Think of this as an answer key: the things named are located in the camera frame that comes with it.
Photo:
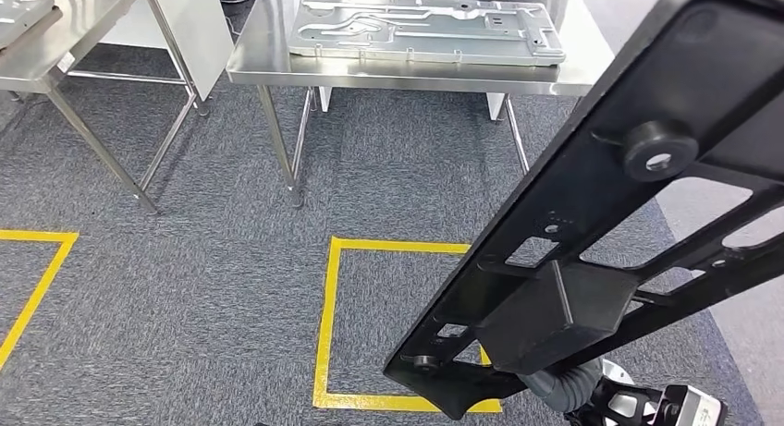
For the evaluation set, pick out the black plastic frame part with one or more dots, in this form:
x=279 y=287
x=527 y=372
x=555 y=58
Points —
x=551 y=197

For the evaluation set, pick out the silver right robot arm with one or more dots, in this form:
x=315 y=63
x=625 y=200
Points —
x=560 y=389

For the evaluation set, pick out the stainless steel workbench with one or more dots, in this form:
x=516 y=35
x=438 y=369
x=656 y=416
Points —
x=269 y=43

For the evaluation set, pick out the large stamped metal plate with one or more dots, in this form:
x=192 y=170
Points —
x=429 y=37

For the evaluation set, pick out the white cabinet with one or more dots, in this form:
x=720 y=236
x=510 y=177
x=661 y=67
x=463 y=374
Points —
x=196 y=31

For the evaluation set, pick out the small stainless steel table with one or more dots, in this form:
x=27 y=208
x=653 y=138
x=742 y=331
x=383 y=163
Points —
x=73 y=19

